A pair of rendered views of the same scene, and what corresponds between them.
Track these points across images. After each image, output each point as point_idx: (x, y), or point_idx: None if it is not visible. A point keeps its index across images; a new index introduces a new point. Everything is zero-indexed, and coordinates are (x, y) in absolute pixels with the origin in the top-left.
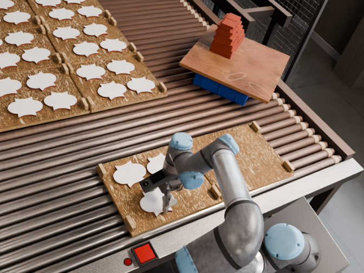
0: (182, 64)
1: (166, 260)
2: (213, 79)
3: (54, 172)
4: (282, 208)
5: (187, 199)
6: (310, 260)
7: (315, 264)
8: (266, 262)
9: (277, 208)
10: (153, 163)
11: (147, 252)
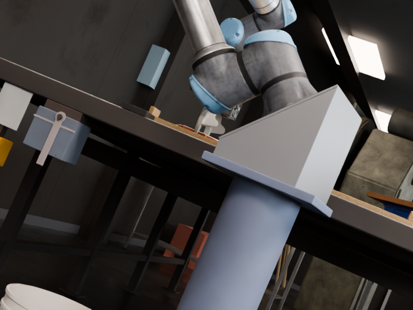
0: (369, 192)
1: (152, 138)
2: (396, 201)
3: None
4: (354, 216)
5: None
6: (292, 86)
7: (297, 97)
8: (233, 55)
9: (343, 202)
10: None
11: None
